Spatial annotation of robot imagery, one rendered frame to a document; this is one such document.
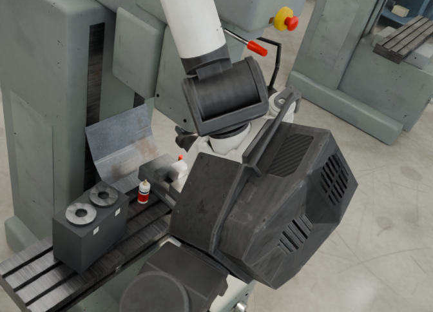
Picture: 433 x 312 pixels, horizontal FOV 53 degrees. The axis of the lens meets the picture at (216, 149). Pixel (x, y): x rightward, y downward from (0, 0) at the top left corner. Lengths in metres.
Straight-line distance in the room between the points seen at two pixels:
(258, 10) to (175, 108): 0.47
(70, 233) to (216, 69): 0.76
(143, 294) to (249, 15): 0.69
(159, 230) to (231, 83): 0.93
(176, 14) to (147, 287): 0.45
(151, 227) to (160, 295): 0.92
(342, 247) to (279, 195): 2.41
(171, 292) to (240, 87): 0.38
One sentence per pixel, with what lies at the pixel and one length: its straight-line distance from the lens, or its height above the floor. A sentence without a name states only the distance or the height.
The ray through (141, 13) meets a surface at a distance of 1.41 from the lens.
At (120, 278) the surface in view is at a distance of 2.13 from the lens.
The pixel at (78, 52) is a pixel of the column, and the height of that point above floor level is 1.41.
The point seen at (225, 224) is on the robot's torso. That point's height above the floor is 1.57.
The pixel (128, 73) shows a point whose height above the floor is 1.40.
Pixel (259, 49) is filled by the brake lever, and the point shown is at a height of 1.70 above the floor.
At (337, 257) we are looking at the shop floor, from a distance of 3.11.
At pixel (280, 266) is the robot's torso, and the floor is 1.50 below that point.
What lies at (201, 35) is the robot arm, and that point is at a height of 1.85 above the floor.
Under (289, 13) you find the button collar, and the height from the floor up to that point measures 1.78.
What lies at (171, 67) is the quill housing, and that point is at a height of 1.50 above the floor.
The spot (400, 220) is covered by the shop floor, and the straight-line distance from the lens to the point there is 3.66.
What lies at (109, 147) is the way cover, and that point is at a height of 0.97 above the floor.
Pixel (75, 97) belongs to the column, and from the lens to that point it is 1.67.
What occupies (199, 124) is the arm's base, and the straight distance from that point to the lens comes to 0.81.
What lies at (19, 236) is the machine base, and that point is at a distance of 2.55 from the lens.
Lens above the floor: 2.17
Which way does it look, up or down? 38 degrees down
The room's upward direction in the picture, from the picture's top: 16 degrees clockwise
